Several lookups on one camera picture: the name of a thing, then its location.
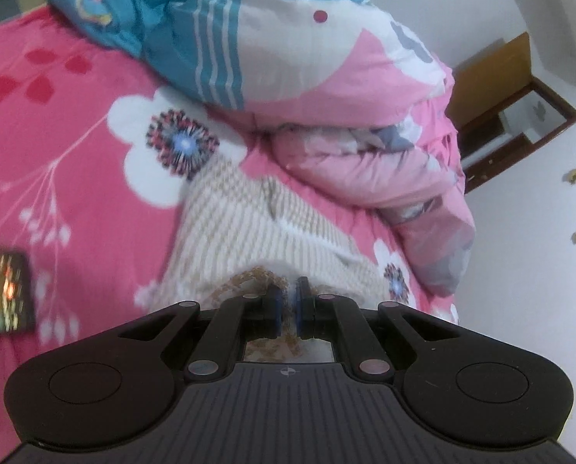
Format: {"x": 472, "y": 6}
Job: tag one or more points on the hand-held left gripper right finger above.
{"x": 301, "y": 312}

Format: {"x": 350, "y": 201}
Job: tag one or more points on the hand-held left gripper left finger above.
{"x": 277, "y": 312}

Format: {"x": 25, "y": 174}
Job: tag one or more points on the beige checked knit jacket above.
{"x": 249, "y": 232}

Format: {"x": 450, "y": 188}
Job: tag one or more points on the pink and blue patterned quilt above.
{"x": 317, "y": 58}

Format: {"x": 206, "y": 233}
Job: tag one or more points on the black smartphone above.
{"x": 3, "y": 290}

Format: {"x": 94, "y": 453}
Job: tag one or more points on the pink floral bed sheet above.
{"x": 75, "y": 106}

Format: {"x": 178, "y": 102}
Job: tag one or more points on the brown wooden door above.
{"x": 491, "y": 77}

